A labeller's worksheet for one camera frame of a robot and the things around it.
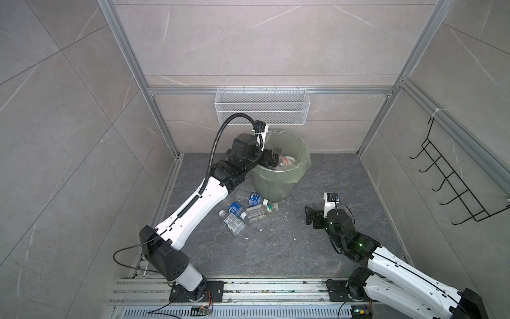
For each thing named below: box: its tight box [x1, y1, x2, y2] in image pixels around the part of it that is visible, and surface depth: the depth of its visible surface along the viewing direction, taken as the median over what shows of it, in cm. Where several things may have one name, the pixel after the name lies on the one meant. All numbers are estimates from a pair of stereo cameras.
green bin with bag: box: [251, 130, 312, 203], surface depth 90 cm
